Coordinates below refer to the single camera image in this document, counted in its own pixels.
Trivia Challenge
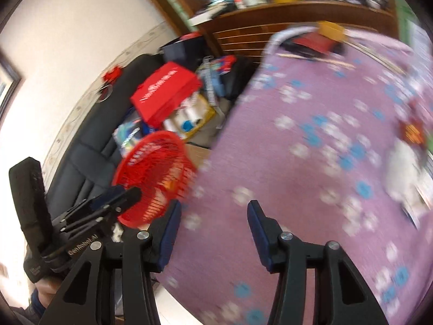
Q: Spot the blue printed bag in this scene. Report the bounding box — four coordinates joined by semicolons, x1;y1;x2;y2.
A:
113;118;159;153

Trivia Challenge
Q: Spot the red plastic basket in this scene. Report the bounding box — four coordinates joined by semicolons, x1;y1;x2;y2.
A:
113;131;198;228

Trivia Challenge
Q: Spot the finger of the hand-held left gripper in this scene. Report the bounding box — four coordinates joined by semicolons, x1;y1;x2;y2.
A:
61;186;127;226
63;187;143;235

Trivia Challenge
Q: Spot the red hanging ornament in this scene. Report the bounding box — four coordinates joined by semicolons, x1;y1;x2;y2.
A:
102;67;123;82

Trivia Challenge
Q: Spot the box of white rolls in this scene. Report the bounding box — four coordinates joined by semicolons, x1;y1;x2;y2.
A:
162;93;217;141

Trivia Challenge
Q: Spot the colourful toy package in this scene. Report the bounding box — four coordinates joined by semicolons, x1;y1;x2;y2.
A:
198;56;237;105

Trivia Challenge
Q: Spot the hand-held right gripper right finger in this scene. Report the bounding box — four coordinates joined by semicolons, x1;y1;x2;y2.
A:
247;200;388;325

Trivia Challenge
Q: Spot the red gift bag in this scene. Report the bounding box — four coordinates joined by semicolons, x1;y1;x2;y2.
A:
130;61;204;130

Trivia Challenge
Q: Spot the black sofa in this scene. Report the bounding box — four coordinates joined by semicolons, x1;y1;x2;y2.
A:
45;53;163;207

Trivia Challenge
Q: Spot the wooden sideboard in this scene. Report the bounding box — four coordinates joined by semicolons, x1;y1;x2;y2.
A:
129;0;400;68

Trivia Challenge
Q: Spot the dark picture frame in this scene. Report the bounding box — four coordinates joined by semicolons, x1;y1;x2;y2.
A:
0;52;22;117

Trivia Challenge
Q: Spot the small yellow box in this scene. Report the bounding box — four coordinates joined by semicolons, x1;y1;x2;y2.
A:
316;20;346;41

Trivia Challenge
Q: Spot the person's left forearm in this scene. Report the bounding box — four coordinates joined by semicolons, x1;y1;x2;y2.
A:
29;276;68;324

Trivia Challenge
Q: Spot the wooden stick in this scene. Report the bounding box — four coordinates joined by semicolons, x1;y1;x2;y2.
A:
279;53;356;69

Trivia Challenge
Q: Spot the red and black packet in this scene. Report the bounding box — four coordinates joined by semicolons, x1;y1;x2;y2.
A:
280;33;340;58

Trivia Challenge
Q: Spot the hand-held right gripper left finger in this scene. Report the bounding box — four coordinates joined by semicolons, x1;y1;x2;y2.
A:
39;200;182;325

